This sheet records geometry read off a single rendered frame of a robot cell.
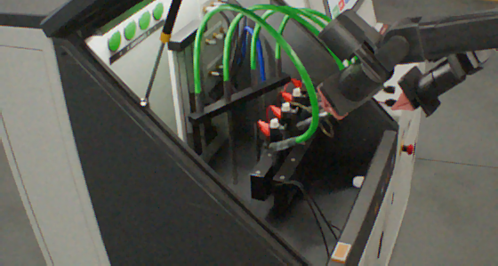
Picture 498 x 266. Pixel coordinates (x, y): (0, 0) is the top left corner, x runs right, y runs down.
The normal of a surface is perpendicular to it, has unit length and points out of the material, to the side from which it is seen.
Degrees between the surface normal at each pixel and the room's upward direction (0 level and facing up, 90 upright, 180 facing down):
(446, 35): 78
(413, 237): 0
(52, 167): 90
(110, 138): 90
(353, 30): 84
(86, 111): 90
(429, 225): 0
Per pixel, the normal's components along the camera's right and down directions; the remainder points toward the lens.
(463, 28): -0.43, 0.35
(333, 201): -0.05, -0.85
